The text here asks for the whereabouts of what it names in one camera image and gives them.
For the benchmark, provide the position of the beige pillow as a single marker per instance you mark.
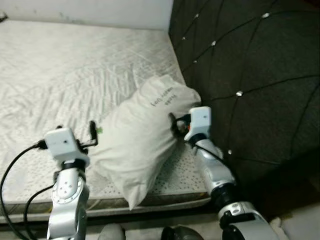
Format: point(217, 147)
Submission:
point(135, 140)

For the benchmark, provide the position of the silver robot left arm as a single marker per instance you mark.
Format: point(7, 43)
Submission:
point(67, 200)

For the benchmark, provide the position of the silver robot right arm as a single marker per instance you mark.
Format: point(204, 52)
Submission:
point(220, 175)

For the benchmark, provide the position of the white quilted mattress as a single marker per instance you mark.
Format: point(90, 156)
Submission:
point(65, 65)

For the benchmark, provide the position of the grey robot left leg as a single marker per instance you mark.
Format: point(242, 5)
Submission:
point(111, 232)

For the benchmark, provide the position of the grey robot leg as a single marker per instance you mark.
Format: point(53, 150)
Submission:
point(182, 233)
point(111, 232)

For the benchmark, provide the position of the black tufted headboard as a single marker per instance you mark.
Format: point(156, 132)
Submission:
point(260, 60)

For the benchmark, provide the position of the grey robot right leg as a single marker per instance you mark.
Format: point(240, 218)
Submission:
point(182, 233)

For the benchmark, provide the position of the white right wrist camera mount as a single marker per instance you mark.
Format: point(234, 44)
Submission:
point(199, 122)

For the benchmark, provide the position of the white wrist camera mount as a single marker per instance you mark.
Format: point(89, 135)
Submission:
point(65, 145)
point(199, 122)

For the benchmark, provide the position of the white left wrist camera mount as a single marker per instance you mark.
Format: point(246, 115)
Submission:
point(65, 145)

